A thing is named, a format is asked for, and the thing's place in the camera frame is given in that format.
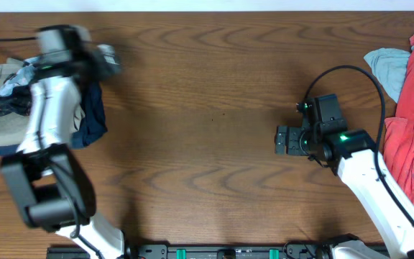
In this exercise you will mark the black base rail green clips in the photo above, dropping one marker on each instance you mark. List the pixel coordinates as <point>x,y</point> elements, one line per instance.
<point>292,249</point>

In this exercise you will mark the light grey-blue garment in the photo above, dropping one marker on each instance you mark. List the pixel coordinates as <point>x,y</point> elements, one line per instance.
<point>389,66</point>

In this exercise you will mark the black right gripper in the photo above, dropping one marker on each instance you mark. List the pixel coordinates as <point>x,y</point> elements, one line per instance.
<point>294,134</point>

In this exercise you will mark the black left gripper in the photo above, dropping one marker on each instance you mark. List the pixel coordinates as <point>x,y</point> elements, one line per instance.
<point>104,70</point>

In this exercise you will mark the folded navy blue garment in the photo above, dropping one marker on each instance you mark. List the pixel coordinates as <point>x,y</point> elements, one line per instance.
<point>90,124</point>

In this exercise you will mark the black printed cycling jersey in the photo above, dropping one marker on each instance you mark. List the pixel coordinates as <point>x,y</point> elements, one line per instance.
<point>15,95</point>

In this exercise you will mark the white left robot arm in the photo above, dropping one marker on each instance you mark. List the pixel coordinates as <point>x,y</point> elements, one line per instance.
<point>48,185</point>

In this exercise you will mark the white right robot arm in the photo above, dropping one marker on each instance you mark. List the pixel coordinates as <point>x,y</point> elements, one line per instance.
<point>351,156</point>

